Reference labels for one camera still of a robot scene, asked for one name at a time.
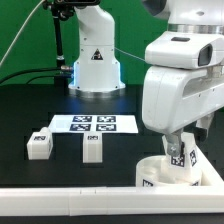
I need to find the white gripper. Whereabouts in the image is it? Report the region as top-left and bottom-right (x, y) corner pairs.
(142, 66), (224, 157)

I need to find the black cable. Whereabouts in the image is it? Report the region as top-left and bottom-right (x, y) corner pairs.
(0, 67), (73, 86)

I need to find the white marker sheet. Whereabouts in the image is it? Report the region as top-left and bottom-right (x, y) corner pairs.
(49, 115), (138, 133)

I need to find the grey cable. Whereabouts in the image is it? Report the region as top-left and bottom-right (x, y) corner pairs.
(0, 0), (47, 68)

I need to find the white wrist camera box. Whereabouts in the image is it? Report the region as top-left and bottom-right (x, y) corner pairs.
(145, 31), (224, 70)

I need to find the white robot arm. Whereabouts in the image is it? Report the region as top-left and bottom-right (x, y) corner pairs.
(69, 0), (224, 156)

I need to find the white L-shaped barrier wall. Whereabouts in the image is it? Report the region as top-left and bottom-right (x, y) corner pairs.
(0, 153), (224, 216)

